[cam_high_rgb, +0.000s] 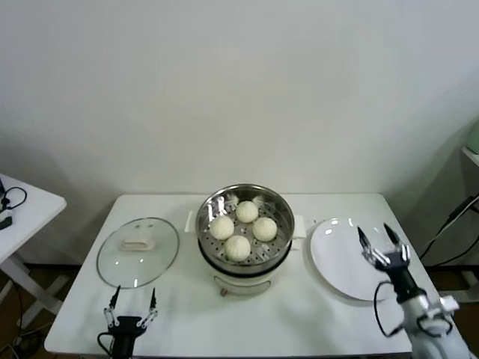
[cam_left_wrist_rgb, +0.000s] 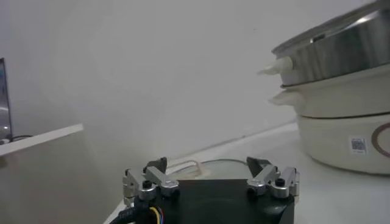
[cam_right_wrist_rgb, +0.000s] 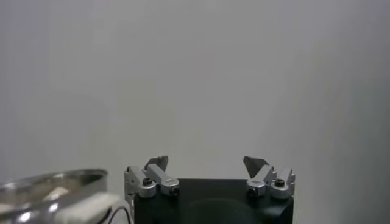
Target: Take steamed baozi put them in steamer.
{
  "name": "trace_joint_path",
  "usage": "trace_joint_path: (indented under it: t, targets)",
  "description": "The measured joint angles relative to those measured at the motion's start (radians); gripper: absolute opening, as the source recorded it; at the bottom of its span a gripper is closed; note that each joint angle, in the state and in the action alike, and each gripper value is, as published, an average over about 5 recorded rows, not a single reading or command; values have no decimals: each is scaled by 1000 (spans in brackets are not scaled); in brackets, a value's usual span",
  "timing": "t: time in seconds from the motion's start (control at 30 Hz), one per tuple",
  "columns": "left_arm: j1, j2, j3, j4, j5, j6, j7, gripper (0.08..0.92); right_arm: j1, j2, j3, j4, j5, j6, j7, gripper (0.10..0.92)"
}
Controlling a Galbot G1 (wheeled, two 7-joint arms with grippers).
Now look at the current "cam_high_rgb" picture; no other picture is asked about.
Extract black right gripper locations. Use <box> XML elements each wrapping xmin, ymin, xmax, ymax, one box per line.
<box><xmin>357</xmin><ymin>223</ymin><xmax>420</xmax><ymax>303</ymax></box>

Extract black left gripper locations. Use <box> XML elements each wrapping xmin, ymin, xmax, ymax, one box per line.
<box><xmin>103</xmin><ymin>286</ymin><xmax>158</xmax><ymax>359</ymax></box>

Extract white steamed baozi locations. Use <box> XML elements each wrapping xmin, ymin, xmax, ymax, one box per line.
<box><xmin>252</xmin><ymin>218</ymin><xmax>278</xmax><ymax>242</ymax></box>
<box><xmin>209</xmin><ymin>215</ymin><xmax>235</xmax><ymax>241</ymax></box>
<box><xmin>235</xmin><ymin>200</ymin><xmax>259</xmax><ymax>224</ymax></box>
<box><xmin>225</xmin><ymin>234</ymin><xmax>251</xmax><ymax>263</ymax></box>

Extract stainless steel steamer basket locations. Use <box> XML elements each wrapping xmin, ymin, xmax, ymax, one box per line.
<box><xmin>195</xmin><ymin>182</ymin><xmax>296</xmax><ymax>269</ymax></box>

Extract white round plate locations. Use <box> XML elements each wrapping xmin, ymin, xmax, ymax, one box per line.
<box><xmin>309</xmin><ymin>216</ymin><xmax>405</xmax><ymax>301</ymax></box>

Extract white electric cooker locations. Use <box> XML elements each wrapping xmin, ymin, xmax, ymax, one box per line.
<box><xmin>185</xmin><ymin>211</ymin><xmax>306</xmax><ymax>298</ymax></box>

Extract white shelf board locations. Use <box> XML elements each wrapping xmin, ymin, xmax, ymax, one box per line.
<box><xmin>461</xmin><ymin>145</ymin><xmax>479</xmax><ymax>168</ymax></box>

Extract white folding side table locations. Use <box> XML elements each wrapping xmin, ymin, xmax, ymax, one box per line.
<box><xmin>0</xmin><ymin>173</ymin><xmax>67</xmax><ymax>330</ymax></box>

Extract pale green container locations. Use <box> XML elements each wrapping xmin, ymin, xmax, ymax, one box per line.
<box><xmin>467</xmin><ymin>118</ymin><xmax>479</xmax><ymax>154</ymax></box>

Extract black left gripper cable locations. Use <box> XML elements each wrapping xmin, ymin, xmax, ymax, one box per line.
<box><xmin>97</xmin><ymin>331</ymin><xmax>115</xmax><ymax>355</ymax></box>

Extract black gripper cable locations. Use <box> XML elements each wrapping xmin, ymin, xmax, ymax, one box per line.
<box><xmin>373</xmin><ymin>280</ymin><xmax>407</xmax><ymax>337</ymax></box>
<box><xmin>97</xmin><ymin>331</ymin><xmax>115</xmax><ymax>355</ymax></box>

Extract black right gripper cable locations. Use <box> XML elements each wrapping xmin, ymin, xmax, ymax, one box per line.
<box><xmin>373</xmin><ymin>280</ymin><xmax>407</xmax><ymax>337</ymax></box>

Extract glass lid with cream handle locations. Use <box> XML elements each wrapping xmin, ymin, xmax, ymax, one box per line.
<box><xmin>96</xmin><ymin>216</ymin><xmax>180</xmax><ymax>290</ymax></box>

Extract black power cable with adapter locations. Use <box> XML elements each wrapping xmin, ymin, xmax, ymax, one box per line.
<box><xmin>418</xmin><ymin>194</ymin><xmax>479</xmax><ymax>262</ymax></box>

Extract white metal floor frame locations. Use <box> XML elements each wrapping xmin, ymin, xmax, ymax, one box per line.
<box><xmin>430</xmin><ymin>268</ymin><xmax>479</xmax><ymax>302</ymax></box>

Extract thin black looped cable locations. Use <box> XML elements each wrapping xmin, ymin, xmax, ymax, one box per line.
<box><xmin>0</xmin><ymin>185</ymin><xmax>28</xmax><ymax>211</ymax></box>

